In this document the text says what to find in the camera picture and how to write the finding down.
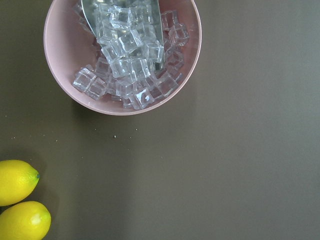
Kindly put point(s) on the pile of clear ice cubes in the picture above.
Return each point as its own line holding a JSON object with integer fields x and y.
{"x": 140, "y": 89}

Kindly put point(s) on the metal ice scoop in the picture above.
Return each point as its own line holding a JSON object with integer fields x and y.
{"x": 129, "y": 32}

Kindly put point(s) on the pink bowl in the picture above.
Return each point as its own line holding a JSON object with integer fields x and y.
{"x": 68, "y": 47}

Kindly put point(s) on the yellow lemon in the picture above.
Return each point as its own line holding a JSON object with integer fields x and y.
{"x": 28, "y": 220}
{"x": 17, "y": 181}

